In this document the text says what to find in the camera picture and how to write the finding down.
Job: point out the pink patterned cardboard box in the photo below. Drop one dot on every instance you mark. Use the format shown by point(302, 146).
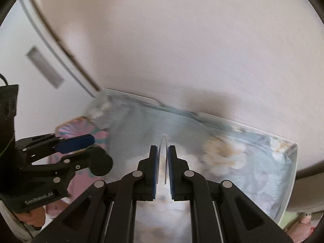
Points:
point(73, 127)

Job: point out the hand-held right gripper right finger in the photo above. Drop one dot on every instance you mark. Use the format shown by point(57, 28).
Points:
point(172, 177)

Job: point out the blue floral cloth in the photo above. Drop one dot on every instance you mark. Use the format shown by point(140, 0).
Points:
point(253, 177)

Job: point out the white door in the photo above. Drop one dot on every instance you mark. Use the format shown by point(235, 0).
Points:
point(15, 55)

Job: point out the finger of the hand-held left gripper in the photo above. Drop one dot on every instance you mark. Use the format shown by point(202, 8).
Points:
point(76, 143)
point(100, 162)

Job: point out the grey cushion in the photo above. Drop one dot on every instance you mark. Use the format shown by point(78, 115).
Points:
point(308, 195)

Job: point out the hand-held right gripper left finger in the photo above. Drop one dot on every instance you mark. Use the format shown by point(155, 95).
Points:
point(154, 177)

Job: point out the pink plush toy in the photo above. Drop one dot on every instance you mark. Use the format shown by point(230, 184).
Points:
point(301, 230)

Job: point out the person's left hand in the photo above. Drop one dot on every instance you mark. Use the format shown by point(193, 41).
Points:
point(31, 220)

